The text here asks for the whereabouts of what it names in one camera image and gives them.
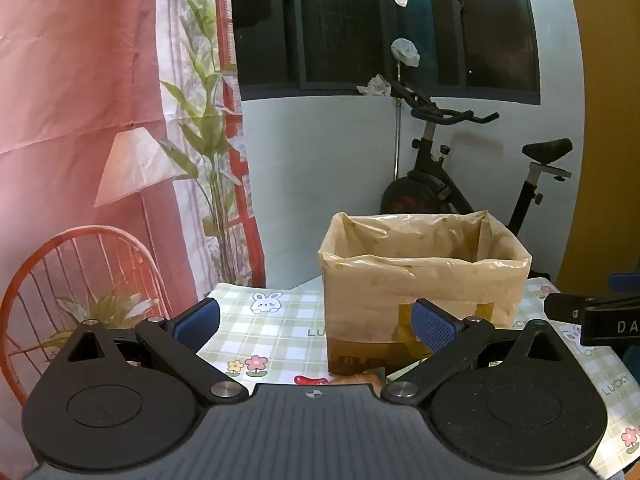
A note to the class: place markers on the printed backdrop cloth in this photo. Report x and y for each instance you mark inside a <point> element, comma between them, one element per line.
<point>75,60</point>

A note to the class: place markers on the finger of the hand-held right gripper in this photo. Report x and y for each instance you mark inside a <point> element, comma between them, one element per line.
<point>565,306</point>
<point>625,283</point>

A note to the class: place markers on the cardboard box with plastic liner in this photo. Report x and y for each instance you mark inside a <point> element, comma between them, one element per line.
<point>400,285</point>

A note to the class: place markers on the green checked tablecloth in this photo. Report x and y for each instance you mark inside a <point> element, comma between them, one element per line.
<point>280,330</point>

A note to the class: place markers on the metal pole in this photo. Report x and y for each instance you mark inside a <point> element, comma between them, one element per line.
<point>397,135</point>

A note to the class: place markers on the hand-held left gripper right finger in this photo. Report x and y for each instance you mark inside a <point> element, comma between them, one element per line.
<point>432,327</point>

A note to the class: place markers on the dark window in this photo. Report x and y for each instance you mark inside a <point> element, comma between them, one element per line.
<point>350,25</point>

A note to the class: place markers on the red snack packet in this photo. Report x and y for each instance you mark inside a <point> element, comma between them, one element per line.
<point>310,380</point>

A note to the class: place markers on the crumpled white tissue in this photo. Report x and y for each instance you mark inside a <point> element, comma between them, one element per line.
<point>374,86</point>

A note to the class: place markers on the yellow wooden door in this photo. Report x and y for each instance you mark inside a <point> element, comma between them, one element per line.
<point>610,135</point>

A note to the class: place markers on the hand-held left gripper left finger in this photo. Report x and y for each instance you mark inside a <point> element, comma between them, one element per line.
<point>197,322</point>

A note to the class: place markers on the black exercise bike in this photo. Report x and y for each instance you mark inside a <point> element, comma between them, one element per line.
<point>430,170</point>

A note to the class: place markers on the white plastic bag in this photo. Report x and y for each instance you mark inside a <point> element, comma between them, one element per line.
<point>405,52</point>

